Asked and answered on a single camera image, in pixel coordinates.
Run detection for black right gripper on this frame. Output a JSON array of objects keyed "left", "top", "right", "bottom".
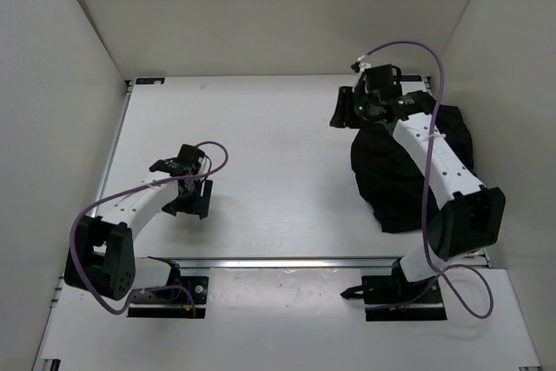
[{"left": 334, "top": 88, "right": 381, "bottom": 130}]

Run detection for black pleated skirt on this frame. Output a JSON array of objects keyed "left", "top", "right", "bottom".
[{"left": 350, "top": 105, "right": 474, "bottom": 234}]

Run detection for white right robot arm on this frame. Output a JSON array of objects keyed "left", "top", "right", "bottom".
[{"left": 330, "top": 86, "right": 506, "bottom": 302}]

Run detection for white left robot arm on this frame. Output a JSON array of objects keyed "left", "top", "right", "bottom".
[{"left": 64, "top": 151, "right": 213, "bottom": 315}]

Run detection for right corner label sticker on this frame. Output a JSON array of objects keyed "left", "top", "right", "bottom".
[{"left": 398, "top": 75, "right": 423, "bottom": 83}]

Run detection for corner label sticker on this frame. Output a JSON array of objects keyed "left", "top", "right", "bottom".
[
  {"left": 398, "top": 75, "right": 423, "bottom": 83},
  {"left": 135, "top": 77, "right": 165, "bottom": 85}
]

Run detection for left corner label sticker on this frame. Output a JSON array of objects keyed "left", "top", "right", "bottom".
[{"left": 135, "top": 77, "right": 165, "bottom": 85}]

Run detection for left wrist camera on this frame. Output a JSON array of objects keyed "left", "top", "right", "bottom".
[{"left": 176, "top": 144, "right": 206, "bottom": 174}]

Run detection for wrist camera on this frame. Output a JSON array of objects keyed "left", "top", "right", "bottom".
[
  {"left": 176, "top": 144, "right": 206, "bottom": 174},
  {"left": 363, "top": 64, "right": 402, "bottom": 101}
]

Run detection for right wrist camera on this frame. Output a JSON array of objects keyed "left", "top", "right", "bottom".
[{"left": 363, "top": 64, "right": 402, "bottom": 101}]

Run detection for aluminium front table rail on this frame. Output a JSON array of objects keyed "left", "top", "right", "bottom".
[{"left": 172, "top": 257, "right": 395, "bottom": 269}]

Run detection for aluminium table rail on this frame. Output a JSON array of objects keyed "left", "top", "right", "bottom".
[
  {"left": 172, "top": 257, "right": 395, "bottom": 269},
  {"left": 95, "top": 80, "right": 134, "bottom": 201}
]

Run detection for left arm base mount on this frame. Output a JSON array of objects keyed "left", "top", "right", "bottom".
[{"left": 127, "top": 260, "right": 209, "bottom": 319}]

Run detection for aluminium left table rail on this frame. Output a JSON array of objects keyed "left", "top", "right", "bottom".
[{"left": 95, "top": 80, "right": 134, "bottom": 201}]

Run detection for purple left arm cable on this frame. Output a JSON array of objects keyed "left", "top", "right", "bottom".
[{"left": 70, "top": 140, "right": 229, "bottom": 317}]

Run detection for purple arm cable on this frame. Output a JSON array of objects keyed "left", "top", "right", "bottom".
[
  {"left": 70, "top": 140, "right": 229, "bottom": 317},
  {"left": 355, "top": 40, "right": 496, "bottom": 320}
]

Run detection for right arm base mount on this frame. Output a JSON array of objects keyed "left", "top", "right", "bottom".
[{"left": 340, "top": 262, "right": 447, "bottom": 322}]

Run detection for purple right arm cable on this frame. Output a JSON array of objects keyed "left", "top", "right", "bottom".
[{"left": 355, "top": 40, "right": 496, "bottom": 320}]

